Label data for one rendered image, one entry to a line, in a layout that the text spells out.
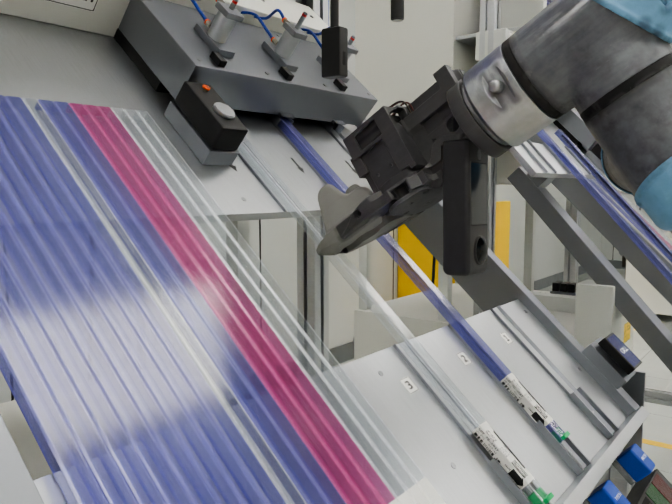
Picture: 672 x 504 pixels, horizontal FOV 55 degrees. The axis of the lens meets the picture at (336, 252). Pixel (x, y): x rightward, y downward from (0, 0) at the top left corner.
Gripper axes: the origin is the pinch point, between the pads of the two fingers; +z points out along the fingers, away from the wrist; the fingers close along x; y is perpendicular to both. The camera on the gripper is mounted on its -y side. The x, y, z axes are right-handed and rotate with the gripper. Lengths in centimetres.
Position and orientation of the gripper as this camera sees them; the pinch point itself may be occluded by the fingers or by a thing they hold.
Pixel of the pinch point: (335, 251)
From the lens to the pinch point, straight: 64.3
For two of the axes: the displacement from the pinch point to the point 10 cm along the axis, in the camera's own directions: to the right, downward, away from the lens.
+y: -4.3, -8.7, 2.4
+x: -6.0, 0.8, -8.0
